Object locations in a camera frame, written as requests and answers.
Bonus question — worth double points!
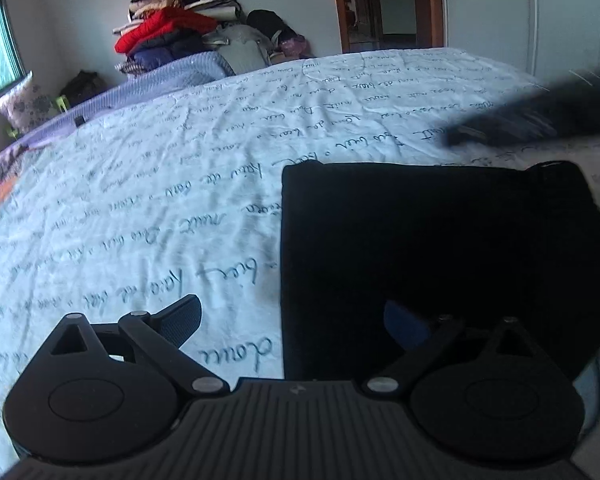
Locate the red jacket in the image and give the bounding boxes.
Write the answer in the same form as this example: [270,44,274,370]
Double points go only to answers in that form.
[113,7,219,55]

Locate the floral pillow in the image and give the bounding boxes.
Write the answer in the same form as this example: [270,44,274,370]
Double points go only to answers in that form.
[0,72,57,134]

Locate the black pants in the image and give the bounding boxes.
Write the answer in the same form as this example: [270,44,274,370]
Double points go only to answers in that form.
[280,160,600,385]

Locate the white sliding wardrobe door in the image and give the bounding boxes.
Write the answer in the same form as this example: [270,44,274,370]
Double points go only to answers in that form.
[441,0,600,88]

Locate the white printed bed sheet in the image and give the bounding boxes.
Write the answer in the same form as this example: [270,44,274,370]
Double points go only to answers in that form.
[0,47,600,461]

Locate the window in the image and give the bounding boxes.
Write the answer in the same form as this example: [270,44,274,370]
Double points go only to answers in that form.
[0,0,29,107]

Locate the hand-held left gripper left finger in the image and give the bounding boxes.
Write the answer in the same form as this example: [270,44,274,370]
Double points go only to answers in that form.
[44,293,231,395]

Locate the navy jacket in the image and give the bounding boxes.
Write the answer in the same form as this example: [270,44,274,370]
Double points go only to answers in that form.
[129,35,207,74]

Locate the dark backpack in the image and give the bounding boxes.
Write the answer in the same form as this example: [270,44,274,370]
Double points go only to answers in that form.
[59,69,107,107]

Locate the black bag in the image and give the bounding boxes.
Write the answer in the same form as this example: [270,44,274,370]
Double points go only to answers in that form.
[246,9,294,44]

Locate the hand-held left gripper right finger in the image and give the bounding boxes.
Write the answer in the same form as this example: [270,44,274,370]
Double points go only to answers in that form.
[361,299,539,395]

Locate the grey bag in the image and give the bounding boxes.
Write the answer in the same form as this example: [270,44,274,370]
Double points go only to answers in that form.
[201,25,277,77]

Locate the blue quilted blanket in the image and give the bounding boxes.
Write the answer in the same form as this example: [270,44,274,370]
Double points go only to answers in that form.
[0,53,237,201]

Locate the wooden door frame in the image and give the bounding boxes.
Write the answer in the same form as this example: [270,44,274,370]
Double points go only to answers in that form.
[329,0,446,54]

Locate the white bag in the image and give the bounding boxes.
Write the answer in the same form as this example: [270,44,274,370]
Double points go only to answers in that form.
[181,0,244,25]

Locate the purple bag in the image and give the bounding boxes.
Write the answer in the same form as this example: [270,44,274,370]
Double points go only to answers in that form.
[279,34,315,62]

